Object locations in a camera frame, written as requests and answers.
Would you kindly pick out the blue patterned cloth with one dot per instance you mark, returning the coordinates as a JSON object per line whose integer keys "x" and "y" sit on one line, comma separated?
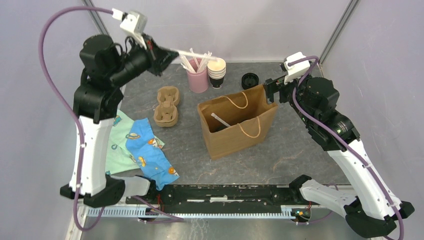
{"x": 146, "y": 149}

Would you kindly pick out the brown paper takeout bag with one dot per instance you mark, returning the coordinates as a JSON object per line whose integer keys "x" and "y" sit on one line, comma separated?
{"x": 249, "y": 115}

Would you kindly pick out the stack of paper cups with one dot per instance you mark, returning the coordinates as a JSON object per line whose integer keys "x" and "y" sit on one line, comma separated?
{"x": 216, "y": 72}

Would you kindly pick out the pink metal utensil cup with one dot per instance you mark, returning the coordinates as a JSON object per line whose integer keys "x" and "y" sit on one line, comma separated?
{"x": 198, "y": 82}

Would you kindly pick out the stirrer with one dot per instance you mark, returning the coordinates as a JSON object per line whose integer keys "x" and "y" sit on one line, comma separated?
{"x": 220, "y": 120}
{"x": 196, "y": 55}

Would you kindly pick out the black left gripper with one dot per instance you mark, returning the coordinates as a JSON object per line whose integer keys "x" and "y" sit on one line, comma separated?
{"x": 161, "y": 57}

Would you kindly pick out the green patterned cloth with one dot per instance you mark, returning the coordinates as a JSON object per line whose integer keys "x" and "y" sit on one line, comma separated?
{"x": 118, "y": 157}

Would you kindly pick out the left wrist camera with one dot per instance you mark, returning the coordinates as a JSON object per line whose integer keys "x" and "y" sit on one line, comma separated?
{"x": 133, "y": 24}

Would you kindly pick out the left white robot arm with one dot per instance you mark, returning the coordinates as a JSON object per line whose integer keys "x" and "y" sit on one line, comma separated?
{"x": 107, "y": 68}

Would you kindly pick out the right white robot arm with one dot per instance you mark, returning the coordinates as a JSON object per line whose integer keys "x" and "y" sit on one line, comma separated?
{"x": 373, "y": 211}

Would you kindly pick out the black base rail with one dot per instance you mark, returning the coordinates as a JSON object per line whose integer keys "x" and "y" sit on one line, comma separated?
{"x": 226, "y": 199}

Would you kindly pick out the brown cardboard cup carriers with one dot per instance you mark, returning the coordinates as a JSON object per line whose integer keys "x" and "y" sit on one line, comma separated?
{"x": 166, "y": 113}

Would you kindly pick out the wooden stirrers in wrappers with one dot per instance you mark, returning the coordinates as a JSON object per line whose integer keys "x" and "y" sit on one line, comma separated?
{"x": 199, "y": 63}

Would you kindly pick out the stack of black lids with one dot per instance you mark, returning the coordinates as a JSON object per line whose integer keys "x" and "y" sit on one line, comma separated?
{"x": 249, "y": 80}

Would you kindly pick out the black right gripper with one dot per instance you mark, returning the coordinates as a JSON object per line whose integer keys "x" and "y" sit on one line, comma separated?
{"x": 272, "y": 86}

